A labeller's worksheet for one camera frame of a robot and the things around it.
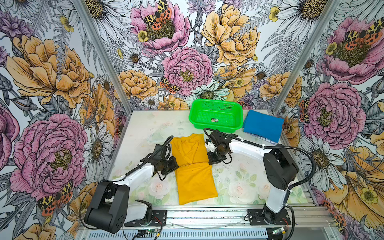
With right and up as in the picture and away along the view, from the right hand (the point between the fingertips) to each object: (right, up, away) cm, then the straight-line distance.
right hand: (211, 166), depth 87 cm
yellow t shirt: (-10, -6, -1) cm, 11 cm away
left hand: (-19, -2, 0) cm, 20 cm away
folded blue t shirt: (+39, +23, +21) cm, 50 cm away
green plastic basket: (+14, +31, +32) cm, 46 cm away
